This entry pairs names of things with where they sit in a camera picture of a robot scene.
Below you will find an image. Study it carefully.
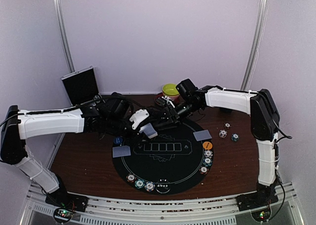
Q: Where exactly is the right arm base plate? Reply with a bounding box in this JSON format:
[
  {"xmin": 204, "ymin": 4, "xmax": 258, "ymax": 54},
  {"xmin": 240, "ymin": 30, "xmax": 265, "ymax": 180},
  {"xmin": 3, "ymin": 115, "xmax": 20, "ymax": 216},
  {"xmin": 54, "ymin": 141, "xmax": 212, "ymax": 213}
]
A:
[{"xmin": 236, "ymin": 192, "xmax": 278, "ymax": 211}]

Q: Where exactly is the aluminium poker case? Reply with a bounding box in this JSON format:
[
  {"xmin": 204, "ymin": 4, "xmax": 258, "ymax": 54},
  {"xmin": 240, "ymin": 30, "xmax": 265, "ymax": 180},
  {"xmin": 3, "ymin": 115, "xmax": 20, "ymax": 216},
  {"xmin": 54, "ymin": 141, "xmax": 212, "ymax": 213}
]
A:
[{"xmin": 61, "ymin": 67, "xmax": 99, "ymax": 106}]

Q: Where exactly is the right aluminium corner post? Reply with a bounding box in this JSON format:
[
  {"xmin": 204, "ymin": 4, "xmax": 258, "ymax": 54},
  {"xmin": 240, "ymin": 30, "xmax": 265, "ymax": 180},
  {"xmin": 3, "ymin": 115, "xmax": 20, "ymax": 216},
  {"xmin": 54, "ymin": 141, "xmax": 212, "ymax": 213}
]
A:
[{"xmin": 240, "ymin": 0, "xmax": 269, "ymax": 91}]

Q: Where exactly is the round black poker mat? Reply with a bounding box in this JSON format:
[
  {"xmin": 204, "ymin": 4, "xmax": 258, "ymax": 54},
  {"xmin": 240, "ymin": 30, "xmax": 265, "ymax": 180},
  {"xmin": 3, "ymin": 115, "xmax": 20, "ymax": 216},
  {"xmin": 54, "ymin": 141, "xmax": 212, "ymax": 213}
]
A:
[{"xmin": 113, "ymin": 119, "xmax": 212, "ymax": 195}]

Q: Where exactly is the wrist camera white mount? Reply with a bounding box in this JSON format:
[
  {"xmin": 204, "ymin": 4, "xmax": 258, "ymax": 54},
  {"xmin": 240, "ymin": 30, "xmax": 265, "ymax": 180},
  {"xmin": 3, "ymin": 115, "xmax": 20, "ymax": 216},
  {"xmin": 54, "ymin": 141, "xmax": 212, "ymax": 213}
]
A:
[
  {"xmin": 129, "ymin": 109, "xmax": 149, "ymax": 130},
  {"xmin": 155, "ymin": 95, "xmax": 175, "ymax": 108}
]

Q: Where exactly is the red plate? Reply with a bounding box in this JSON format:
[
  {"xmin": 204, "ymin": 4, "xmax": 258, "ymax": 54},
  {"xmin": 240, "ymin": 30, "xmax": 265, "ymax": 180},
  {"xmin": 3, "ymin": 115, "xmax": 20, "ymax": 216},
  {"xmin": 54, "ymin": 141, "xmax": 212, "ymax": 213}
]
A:
[{"xmin": 154, "ymin": 92, "xmax": 180, "ymax": 108}]

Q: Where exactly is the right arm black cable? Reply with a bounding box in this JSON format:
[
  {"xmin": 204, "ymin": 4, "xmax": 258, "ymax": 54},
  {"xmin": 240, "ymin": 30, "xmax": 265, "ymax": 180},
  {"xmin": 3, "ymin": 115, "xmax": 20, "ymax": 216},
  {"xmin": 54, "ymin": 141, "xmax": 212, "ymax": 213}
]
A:
[{"xmin": 271, "ymin": 116, "xmax": 293, "ymax": 218}]

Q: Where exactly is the green striped bowl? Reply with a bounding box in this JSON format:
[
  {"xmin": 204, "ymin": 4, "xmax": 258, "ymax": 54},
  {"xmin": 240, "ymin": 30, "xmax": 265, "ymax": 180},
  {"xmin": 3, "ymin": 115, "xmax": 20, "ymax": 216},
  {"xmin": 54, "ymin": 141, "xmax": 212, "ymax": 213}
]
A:
[{"xmin": 162, "ymin": 83, "xmax": 180, "ymax": 98}]

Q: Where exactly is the orange round blind button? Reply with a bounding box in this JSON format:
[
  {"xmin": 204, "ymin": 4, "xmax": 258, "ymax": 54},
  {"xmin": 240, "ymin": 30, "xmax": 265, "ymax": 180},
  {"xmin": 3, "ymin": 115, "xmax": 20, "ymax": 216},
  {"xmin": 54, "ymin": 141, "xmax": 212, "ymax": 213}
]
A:
[{"xmin": 202, "ymin": 141, "xmax": 213, "ymax": 150}]

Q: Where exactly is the brown chip stack front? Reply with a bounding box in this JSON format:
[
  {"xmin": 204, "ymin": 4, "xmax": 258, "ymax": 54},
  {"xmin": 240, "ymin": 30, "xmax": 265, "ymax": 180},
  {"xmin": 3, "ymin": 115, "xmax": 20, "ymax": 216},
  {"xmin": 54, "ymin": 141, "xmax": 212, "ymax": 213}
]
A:
[{"xmin": 126, "ymin": 174, "xmax": 136, "ymax": 183}]

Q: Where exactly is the aluminium front rail frame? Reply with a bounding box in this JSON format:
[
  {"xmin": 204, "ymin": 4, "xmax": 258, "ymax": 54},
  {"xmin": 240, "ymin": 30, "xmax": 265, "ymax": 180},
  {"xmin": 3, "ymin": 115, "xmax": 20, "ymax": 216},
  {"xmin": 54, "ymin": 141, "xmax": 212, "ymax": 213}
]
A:
[{"xmin": 21, "ymin": 182, "xmax": 306, "ymax": 225}]

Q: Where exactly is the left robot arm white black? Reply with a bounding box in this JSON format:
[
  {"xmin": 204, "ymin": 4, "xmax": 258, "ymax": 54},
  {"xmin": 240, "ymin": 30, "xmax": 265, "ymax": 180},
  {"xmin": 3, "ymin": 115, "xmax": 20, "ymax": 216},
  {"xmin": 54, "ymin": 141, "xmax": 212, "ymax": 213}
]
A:
[{"xmin": 0, "ymin": 92, "xmax": 152, "ymax": 207}]

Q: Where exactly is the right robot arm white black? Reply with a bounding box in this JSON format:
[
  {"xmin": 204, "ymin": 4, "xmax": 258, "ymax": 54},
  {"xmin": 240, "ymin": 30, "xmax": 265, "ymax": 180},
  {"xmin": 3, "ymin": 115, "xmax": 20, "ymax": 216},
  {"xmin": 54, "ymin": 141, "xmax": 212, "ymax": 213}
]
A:
[{"xmin": 156, "ymin": 79, "xmax": 281, "ymax": 206}]

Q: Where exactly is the face-down cards player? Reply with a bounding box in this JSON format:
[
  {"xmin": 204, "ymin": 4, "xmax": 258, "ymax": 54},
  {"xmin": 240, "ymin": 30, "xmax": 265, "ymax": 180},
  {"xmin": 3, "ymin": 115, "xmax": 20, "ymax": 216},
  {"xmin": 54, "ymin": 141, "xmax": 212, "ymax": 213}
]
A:
[
  {"xmin": 112, "ymin": 146, "xmax": 131, "ymax": 158},
  {"xmin": 193, "ymin": 130, "xmax": 212, "ymax": 141}
]

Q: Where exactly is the left aluminium corner post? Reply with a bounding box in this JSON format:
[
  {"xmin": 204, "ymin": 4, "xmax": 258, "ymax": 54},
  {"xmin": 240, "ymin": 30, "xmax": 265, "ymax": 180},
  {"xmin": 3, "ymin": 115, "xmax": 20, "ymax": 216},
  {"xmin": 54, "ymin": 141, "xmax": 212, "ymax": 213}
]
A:
[{"xmin": 53, "ymin": 0, "xmax": 75, "ymax": 73}]

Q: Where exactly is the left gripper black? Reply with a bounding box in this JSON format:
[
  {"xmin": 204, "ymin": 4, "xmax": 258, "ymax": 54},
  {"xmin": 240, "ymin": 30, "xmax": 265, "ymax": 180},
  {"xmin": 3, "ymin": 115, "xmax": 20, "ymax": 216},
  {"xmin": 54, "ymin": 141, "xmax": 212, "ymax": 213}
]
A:
[{"xmin": 106, "ymin": 115, "xmax": 151, "ymax": 148}]

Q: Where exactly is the aluminium corner post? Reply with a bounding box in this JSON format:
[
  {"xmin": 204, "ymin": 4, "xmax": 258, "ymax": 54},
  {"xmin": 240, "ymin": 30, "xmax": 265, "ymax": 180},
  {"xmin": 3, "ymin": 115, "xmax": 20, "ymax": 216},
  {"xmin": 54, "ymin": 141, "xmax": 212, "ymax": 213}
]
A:
[
  {"xmin": 240, "ymin": 0, "xmax": 269, "ymax": 91},
  {"xmin": 53, "ymin": 0, "xmax": 75, "ymax": 73}
]

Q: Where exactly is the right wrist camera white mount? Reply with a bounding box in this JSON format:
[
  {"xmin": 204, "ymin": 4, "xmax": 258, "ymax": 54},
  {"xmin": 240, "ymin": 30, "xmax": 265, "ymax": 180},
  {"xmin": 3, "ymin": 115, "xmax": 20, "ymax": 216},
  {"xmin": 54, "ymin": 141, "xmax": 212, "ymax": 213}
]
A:
[{"xmin": 155, "ymin": 95, "xmax": 175, "ymax": 108}]

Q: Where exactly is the dark blue mug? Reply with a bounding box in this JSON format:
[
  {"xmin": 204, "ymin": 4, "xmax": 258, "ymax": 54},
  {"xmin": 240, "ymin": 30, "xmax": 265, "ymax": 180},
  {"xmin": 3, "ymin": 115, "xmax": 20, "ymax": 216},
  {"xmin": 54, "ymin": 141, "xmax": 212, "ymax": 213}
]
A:
[{"xmin": 220, "ymin": 108, "xmax": 233, "ymax": 113}]

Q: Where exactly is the blue round blind button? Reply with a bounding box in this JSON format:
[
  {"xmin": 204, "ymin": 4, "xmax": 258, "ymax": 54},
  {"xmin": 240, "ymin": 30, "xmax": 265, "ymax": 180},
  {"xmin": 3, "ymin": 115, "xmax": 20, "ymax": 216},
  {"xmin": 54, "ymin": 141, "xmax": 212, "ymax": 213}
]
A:
[{"xmin": 113, "ymin": 137, "xmax": 123, "ymax": 145}]

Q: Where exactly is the white blue chip stack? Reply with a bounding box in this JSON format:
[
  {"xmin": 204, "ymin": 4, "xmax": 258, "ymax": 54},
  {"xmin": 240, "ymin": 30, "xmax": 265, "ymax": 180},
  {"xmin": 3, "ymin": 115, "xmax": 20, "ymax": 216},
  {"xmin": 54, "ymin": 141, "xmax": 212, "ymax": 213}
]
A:
[{"xmin": 219, "ymin": 129, "xmax": 228, "ymax": 139}]

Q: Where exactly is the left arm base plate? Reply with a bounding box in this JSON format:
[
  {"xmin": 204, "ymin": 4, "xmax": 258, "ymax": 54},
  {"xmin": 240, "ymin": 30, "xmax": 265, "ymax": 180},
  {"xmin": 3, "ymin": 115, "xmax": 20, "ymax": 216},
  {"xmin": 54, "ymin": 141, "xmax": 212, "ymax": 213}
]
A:
[{"xmin": 45, "ymin": 192, "xmax": 88, "ymax": 212}]

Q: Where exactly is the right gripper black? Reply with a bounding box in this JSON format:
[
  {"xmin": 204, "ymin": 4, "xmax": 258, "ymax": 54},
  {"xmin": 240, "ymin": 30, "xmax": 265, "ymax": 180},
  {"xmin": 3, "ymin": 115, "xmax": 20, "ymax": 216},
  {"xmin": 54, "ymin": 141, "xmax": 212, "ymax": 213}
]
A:
[{"xmin": 154, "ymin": 99, "xmax": 201, "ymax": 130}]

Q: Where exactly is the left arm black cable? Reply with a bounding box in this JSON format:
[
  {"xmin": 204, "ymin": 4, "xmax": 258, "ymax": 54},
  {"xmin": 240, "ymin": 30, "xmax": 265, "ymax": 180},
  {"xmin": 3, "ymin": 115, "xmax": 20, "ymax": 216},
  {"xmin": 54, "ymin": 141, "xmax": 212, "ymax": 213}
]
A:
[{"xmin": 0, "ymin": 93, "xmax": 154, "ymax": 129}]

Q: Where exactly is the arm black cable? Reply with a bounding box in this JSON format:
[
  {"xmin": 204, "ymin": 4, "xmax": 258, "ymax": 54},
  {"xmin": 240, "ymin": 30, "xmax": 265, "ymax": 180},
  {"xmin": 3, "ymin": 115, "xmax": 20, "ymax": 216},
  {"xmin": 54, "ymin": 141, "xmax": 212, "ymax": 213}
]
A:
[
  {"xmin": 0, "ymin": 93, "xmax": 154, "ymax": 129},
  {"xmin": 271, "ymin": 116, "xmax": 293, "ymax": 218}
]

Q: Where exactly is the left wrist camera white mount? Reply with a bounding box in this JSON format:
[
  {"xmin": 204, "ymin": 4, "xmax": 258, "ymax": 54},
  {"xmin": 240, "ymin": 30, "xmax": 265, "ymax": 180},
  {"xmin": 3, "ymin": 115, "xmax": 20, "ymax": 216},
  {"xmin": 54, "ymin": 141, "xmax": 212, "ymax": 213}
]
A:
[{"xmin": 129, "ymin": 109, "xmax": 149, "ymax": 130}]

